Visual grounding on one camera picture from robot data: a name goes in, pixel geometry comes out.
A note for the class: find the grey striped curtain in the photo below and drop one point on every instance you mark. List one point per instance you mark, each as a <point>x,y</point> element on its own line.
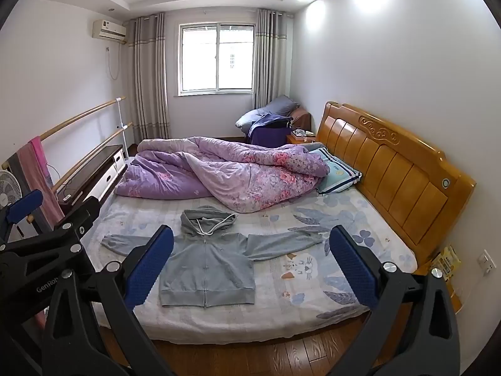
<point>270,58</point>
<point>148,86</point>

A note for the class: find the wooden headboard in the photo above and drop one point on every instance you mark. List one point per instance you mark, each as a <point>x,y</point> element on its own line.
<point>391,172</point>

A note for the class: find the grey zip hoodie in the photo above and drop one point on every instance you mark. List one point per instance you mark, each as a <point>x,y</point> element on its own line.
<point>211,266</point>

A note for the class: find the teal striped pillow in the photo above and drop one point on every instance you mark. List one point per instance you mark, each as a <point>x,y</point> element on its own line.
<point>337,173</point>

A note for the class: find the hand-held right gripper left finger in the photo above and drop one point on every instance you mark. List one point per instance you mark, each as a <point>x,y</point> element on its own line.
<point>150,270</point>

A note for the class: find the wooden nightstand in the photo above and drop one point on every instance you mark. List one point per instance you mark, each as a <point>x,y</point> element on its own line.
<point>301,140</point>

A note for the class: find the white wall socket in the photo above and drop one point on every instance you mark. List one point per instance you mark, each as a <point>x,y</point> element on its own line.
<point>486,262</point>

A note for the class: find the yellow packet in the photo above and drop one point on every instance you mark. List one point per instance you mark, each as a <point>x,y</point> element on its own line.
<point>446,262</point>

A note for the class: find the bed with printed sheet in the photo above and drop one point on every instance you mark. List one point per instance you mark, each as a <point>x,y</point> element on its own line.
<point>293,282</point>

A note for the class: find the dark purple cloth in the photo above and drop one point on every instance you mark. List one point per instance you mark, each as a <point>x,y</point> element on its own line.
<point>266,135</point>

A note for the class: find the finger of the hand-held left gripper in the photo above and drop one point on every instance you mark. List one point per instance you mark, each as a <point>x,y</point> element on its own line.
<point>25,205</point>
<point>78,219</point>

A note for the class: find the pink grey striped towel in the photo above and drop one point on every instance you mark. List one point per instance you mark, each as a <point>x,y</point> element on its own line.
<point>41,172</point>

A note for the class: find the dark and white cabinet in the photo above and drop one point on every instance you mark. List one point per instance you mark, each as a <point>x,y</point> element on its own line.
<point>98,168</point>

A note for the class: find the window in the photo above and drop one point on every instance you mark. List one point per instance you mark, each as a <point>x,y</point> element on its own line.
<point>215,58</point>

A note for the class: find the purple floral quilt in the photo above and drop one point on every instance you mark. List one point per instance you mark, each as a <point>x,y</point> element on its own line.
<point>235,172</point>

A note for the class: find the brown armchair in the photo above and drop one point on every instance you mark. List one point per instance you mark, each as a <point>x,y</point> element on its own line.
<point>302,117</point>

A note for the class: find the blue grey pillow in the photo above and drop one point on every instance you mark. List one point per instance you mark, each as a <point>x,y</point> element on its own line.
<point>274,105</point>

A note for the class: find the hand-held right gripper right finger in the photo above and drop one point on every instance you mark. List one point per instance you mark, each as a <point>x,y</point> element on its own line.
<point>354,270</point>

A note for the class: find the white standing fan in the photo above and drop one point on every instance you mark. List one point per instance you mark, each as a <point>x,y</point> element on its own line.
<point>8,190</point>

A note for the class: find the white air conditioner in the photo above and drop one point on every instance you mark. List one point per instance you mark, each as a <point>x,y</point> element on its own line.
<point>108,30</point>

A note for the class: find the desk telephone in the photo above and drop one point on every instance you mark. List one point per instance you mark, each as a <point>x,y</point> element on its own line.
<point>301,132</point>

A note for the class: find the white barre stand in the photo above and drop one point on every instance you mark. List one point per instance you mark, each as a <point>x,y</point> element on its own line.
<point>121,133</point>

